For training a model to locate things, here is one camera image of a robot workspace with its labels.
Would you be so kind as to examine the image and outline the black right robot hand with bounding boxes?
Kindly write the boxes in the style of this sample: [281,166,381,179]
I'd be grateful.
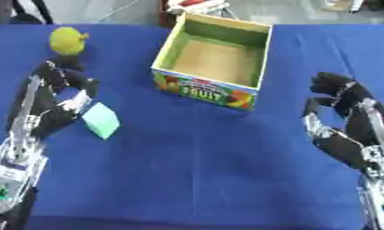
[299,71,384,174]

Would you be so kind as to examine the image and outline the white and red clutter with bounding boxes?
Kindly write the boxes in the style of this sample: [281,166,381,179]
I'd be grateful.
[165,0,239,17]

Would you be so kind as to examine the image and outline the yellow-green toy fruit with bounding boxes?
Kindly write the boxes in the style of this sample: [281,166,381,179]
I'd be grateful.
[48,26,91,57]

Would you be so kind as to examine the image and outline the black tripod legs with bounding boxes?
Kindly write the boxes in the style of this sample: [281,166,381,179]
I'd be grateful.
[9,0,57,25]

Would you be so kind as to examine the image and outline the cardboard box with green inside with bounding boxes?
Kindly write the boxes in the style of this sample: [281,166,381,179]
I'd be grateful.
[148,11,275,112]

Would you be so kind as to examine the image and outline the light green block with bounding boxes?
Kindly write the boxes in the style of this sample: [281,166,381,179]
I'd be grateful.
[79,102,122,141]

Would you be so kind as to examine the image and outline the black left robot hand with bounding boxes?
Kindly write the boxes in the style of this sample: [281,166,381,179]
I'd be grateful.
[4,54,103,142]

